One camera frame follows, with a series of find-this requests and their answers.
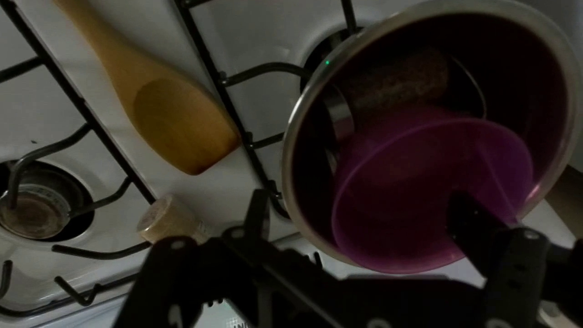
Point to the silver metal bowl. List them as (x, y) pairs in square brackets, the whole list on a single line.
[(521, 61)]

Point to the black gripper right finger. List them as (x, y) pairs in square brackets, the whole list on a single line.
[(479, 236)]

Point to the purple plastic bowl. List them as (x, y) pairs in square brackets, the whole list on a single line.
[(393, 183)]

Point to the white gas stove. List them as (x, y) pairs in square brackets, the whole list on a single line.
[(78, 280)]

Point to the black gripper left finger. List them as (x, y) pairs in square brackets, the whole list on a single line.
[(257, 218)]

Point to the brown spice bottle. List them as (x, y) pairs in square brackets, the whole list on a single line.
[(169, 218)]

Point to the wooden spatula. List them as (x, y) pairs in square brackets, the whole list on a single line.
[(171, 112)]

